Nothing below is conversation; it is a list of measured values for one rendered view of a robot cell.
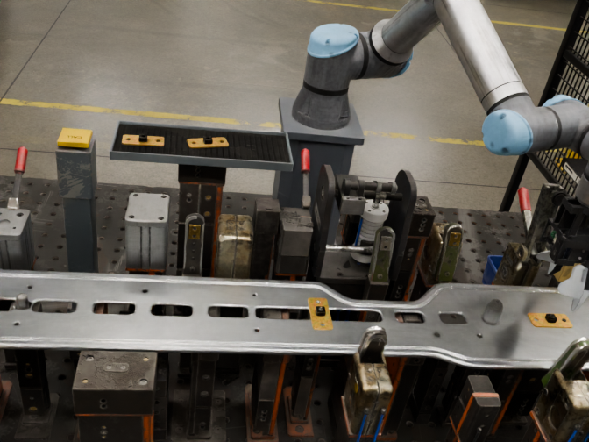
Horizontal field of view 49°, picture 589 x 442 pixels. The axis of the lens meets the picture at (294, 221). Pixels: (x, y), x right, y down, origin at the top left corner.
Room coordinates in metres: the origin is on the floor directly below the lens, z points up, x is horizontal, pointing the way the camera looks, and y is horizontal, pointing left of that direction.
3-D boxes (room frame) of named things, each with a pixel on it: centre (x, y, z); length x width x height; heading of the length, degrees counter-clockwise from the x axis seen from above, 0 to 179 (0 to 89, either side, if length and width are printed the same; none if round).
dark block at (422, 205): (1.17, -0.26, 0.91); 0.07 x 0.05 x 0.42; 11
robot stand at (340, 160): (1.55, -0.02, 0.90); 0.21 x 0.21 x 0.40; 10
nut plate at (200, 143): (1.21, 0.21, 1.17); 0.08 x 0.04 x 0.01; 115
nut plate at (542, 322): (1.00, -0.53, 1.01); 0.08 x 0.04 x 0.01; 101
